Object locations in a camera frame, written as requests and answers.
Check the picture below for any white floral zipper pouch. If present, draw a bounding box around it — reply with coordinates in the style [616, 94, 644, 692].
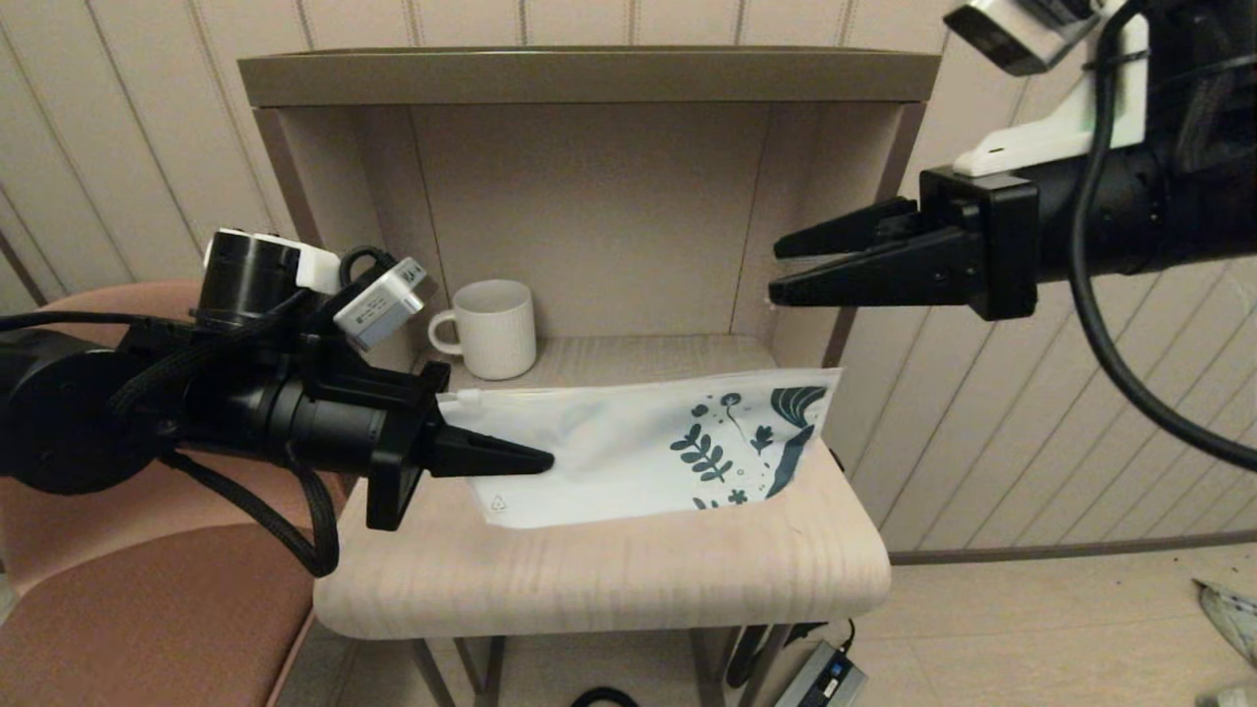
[437, 368, 844, 529]

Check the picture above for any white ribbed ceramic mug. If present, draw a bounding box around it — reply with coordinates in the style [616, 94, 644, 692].
[429, 280, 538, 382]

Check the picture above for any beige wooden desk hutch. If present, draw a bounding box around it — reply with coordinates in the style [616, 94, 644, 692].
[239, 46, 942, 423]

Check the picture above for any pink plastic chair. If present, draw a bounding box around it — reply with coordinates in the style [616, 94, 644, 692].
[0, 280, 350, 707]

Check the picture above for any grey power adapter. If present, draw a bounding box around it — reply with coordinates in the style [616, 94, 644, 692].
[776, 641, 869, 707]

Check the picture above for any white crumpled floor object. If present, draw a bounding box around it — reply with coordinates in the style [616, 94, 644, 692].
[1193, 579, 1257, 669]

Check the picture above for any black right camera cable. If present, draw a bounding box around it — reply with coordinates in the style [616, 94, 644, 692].
[1068, 0, 1257, 472]

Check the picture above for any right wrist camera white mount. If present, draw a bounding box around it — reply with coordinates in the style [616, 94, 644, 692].
[943, 0, 1150, 178]

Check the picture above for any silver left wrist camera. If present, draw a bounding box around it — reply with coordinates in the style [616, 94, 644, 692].
[334, 257, 440, 353]

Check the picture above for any thin black left camera cable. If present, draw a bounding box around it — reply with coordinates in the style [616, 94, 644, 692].
[339, 245, 399, 286]

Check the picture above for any brown wall baseboard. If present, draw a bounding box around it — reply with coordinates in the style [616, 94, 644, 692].
[889, 533, 1257, 569]

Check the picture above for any thin black adapter cable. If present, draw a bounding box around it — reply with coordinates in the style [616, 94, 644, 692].
[781, 617, 855, 657]

